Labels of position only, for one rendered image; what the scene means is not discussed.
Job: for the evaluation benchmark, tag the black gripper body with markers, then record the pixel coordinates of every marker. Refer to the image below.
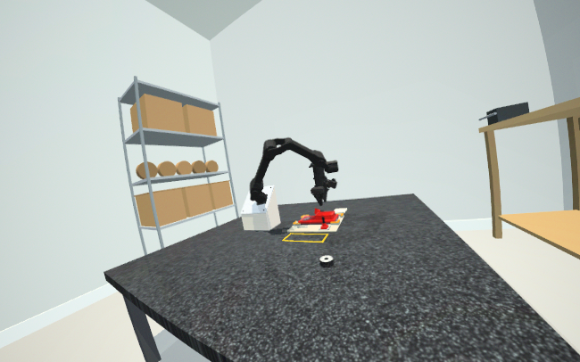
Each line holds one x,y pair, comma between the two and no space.
319,184

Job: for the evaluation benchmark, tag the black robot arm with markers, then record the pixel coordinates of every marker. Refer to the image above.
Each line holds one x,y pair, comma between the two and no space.
270,150

